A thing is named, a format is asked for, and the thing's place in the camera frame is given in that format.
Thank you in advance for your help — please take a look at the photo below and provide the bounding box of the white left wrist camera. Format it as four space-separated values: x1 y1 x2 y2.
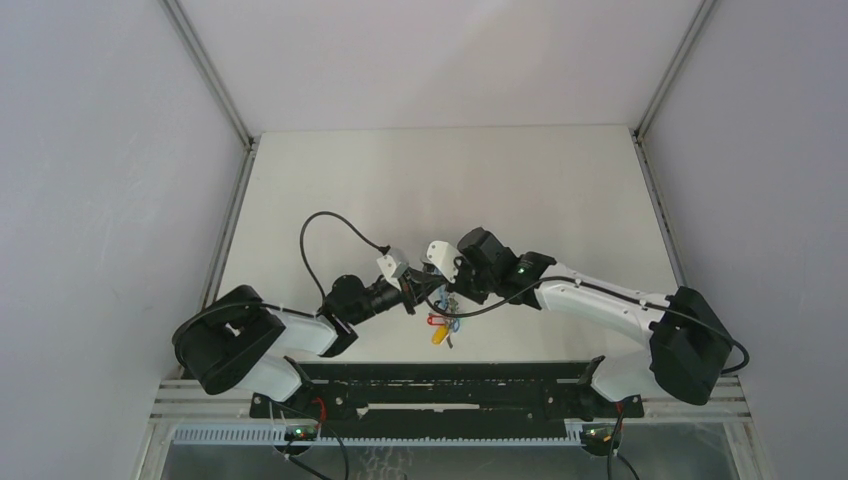
376 247 409 291

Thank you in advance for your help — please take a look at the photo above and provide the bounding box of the right aluminium frame post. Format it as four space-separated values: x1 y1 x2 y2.
632 0 721 144

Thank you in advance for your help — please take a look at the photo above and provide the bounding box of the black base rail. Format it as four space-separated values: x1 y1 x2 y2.
249 362 645 437

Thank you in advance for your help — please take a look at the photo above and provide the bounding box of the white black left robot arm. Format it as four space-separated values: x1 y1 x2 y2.
172 269 445 417

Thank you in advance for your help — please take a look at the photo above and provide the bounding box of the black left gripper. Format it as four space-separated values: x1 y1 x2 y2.
347 265 442 326

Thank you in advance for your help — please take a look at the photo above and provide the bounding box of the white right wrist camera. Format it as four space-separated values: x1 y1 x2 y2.
424 240 462 283

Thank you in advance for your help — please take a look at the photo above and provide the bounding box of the red tagged key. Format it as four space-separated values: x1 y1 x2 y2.
427 315 446 327

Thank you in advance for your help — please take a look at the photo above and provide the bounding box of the left aluminium frame post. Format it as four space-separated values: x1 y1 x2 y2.
158 0 254 150

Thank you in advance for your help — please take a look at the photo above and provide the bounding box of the aluminium frame post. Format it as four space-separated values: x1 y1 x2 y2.
158 0 254 150
632 0 721 144

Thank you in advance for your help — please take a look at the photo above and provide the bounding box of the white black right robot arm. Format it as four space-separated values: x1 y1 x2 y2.
425 227 734 416

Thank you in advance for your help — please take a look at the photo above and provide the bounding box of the round key organizer with rings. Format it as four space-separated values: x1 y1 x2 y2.
423 264 459 314

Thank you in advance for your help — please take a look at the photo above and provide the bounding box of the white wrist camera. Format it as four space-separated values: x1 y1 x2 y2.
376 247 409 291
424 240 462 283

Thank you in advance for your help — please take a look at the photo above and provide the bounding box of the white slotted cable duct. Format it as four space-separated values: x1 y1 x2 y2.
172 423 583 447

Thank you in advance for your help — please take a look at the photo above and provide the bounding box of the yellow tagged key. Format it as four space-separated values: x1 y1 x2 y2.
431 325 451 345

